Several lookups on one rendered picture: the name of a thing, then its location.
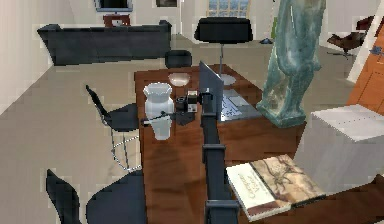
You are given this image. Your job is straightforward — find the brown wooden table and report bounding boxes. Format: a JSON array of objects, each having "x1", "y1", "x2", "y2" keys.
[{"x1": 134, "y1": 64, "x2": 384, "y2": 224}]

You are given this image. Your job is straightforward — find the pale pink bowl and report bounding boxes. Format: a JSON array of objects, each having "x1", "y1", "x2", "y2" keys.
[{"x1": 167, "y1": 72, "x2": 191, "y2": 88}]

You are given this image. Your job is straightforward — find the black sofa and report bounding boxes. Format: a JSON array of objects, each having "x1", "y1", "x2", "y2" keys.
[{"x1": 36, "y1": 20, "x2": 173, "y2": 67}]

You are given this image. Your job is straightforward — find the window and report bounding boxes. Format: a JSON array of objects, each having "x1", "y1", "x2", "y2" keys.
[{"x1": 206, "y1": 0, "x2": 252, "y2": 18}]

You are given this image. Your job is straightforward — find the white vase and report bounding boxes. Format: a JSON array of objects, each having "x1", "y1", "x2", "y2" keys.
[{"x1": 142, "y1": 82, "x2": 175, "y2": 141}]

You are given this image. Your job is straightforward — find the television set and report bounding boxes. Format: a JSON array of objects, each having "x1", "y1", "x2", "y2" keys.
[{"x1": 94, "y1": 0, "x2": 134, "y2": 13}]

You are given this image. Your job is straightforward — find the black chair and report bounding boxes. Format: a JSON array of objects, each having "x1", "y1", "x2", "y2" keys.
[
  {"x1": 85, "y1": 84, "x2": 141, "y2": 173},
  {"x1": 45, "y1": 168, "x2": 148, "y2": 224}
]

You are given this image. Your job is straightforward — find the white box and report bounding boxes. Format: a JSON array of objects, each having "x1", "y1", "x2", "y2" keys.
[{"x1": 294, "y1": 103, "x2": 384, "y2": 197}]

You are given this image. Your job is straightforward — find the grey laptop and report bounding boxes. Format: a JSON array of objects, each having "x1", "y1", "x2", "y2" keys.
[{"x1": 198, "y1": 60, "x2": 263, "y2": 123}]

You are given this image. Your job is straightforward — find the black armchair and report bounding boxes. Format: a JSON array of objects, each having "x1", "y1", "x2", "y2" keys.
[{"x1": 164, "y1": 49, "x2": 194, "y2": 70}]

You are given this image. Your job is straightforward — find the orange wooden door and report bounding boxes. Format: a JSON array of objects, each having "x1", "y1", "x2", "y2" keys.
[{"x1": 346, "y1": 24, "x2": 384, "y2": 116}]

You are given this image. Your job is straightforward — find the beige brown book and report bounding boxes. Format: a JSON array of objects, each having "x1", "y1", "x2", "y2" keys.
[{"x1": 225, "y1": 153, "x2": 327, "y2": 223}]

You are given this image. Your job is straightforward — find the brown lounge chair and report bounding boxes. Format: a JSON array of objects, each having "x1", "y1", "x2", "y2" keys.
[{"x1": 326, "y1": 15, "x2": 384, "y2": 60}]

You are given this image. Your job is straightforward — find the red-brown television stand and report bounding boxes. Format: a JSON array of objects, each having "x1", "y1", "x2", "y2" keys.
[{"x1": 102, "y1": 13, "x2": 132, "y2": 28}]

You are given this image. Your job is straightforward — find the dark framed picture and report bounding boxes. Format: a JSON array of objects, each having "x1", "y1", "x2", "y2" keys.
[{"x1": 155, "y1": 0, "x2": 179, "y2": 8}]

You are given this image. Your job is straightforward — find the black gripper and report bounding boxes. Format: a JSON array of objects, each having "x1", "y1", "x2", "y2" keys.
[{"x1": 140, "y1": 95, "x2": 198, "y2": 128}]

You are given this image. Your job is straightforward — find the blue door handle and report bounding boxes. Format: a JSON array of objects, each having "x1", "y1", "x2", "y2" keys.
[{"x1": 369, "y1": 45, "x2": 384, "y2": 57}]

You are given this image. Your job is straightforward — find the black shade table lamp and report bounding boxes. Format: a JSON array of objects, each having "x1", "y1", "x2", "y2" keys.
[{"x1": 193, "y1": 16, "x2": 254, "y2": 86}]

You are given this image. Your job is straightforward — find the green stone statue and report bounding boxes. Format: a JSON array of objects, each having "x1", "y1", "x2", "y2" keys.
[{"x1": 255, "y1": 0, "x2": 327, "y2": 129}]

